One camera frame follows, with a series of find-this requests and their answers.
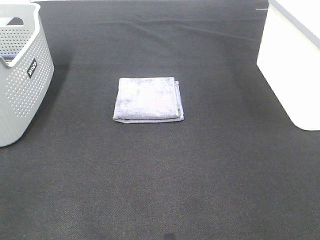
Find lavender towel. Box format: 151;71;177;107
112;77;184;124

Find black table cloth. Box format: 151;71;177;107
0;0;320;240

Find white storage bin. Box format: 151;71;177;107
256;0;320;131

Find grey perforated laundry basket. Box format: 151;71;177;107
0;0;54;147

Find blue cloth in basket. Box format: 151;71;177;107
0;53;17;61

